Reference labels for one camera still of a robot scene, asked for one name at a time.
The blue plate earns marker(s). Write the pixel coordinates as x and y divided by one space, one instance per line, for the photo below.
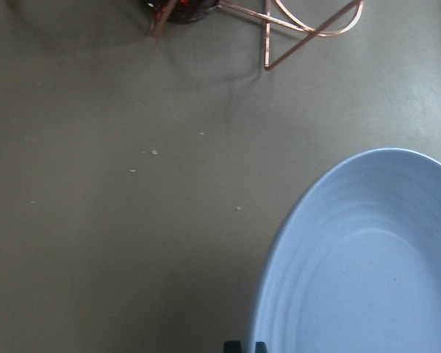
356 266

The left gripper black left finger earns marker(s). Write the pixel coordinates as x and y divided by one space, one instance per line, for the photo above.
232 346

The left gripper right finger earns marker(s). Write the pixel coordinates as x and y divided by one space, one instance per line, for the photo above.
261 347

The dark drink bottle front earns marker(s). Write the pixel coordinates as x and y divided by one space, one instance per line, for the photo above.
185 11

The copper wire bottle rack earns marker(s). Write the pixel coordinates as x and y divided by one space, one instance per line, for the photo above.
275 15

